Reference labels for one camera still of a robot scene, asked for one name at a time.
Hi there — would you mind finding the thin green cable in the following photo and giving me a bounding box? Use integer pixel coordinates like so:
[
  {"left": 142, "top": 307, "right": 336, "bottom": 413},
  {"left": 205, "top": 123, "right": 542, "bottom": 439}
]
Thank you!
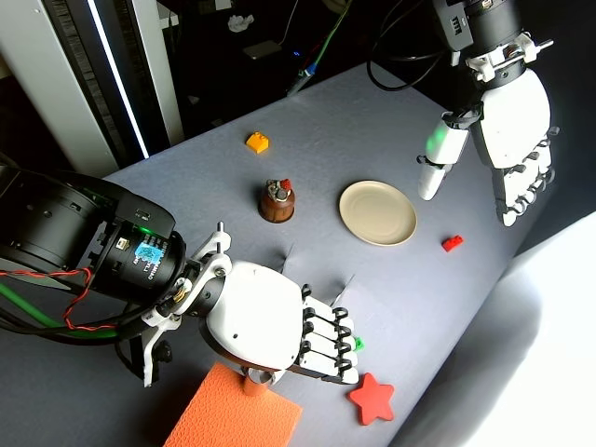
[{"left": 306, "top": 0, "right": 355, "bottom": 78}]

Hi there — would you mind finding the white metal cabinet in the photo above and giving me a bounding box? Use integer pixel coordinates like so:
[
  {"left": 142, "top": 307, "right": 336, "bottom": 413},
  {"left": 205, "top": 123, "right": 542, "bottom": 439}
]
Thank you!
[{"left": 0, "top": 0, "right": 185, "bottom": 174}]

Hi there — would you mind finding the grey flat box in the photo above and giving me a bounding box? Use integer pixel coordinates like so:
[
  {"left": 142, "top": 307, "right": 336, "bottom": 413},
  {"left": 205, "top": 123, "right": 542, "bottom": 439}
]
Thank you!
[{"left": 242, "top": 40, "right": 283, "bottom": 61}]

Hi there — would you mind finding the crumpled white paper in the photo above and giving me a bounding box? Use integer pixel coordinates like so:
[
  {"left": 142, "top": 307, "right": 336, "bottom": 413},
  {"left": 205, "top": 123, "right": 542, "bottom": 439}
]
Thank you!
[{"left": 227, "top": 13, "right": 255, "bottom": 33}]

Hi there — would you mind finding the red star block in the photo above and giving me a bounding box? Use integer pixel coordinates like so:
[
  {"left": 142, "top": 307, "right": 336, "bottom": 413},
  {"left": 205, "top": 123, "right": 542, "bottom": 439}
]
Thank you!
[{"left": 347, "top": 372, "right": 396, "bottom": 427}]

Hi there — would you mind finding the yellow toy brick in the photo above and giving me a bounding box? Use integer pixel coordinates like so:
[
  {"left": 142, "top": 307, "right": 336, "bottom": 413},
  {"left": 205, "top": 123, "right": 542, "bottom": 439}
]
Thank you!
[{"left": 245, "top": 131, "right": 272, "bottom": 155}]

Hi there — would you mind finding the grey table cloth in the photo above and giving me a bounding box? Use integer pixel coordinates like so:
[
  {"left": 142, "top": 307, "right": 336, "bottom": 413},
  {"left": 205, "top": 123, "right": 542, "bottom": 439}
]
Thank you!
[{"left": 0, "top": 61, "right": 596, "bottom": 447}]

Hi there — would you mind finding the orange foam block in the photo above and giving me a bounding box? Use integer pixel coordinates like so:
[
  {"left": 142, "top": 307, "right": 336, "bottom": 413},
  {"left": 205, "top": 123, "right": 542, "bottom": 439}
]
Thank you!
[{"left": 162, "top": 361, "right": 304, "bottom": 447}]

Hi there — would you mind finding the thick black cable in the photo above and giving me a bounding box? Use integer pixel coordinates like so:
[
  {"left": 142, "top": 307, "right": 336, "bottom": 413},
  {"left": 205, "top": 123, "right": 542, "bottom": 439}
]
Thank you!
[{"left": 366, "top": 0, "right": 455, "bottom": 92}]

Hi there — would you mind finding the beige round plate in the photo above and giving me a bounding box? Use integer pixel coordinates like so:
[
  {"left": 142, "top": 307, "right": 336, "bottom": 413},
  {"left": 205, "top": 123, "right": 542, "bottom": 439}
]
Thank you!
[{"left": 338, "top": 180, "right": 418, "bottom": 247}]

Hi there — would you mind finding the chocolate toy cupcake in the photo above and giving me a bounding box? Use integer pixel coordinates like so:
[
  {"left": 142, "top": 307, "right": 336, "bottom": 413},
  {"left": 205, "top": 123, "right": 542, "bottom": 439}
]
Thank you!
[{"left": 258, "top": 178, "right": 297, "bottom": 224}]

